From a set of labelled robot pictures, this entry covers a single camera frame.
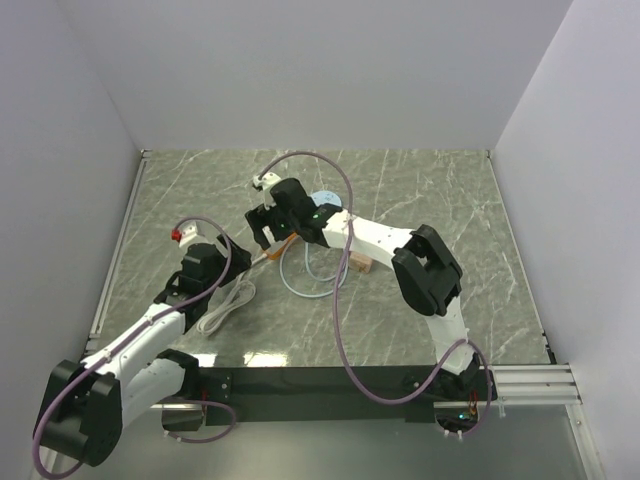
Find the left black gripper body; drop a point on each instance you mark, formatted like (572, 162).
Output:
(220, 263)

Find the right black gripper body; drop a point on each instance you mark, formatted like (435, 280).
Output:
(292, 224)

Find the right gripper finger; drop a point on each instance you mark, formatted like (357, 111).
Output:
(274, 227)
(257, 220)

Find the orange power strip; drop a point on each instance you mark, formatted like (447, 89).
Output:
(276, 249)

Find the pink cube plug adapter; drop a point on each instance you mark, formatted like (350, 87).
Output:
(360, 262)

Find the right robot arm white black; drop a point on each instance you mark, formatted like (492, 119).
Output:
(427, 273)

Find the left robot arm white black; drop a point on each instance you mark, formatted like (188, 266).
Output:
(87, 404)

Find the round blue power socket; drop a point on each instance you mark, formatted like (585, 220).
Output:
(326, 197)

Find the black base bar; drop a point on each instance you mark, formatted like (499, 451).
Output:
(270, 394)

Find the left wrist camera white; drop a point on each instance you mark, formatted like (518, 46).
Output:
(185, 234)

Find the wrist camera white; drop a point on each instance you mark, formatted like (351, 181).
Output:
(264, 183)
(185, 234)

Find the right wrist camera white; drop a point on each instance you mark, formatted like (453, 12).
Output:
(264, 183)

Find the aluminium frame rail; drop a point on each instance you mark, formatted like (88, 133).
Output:
(516, 385)

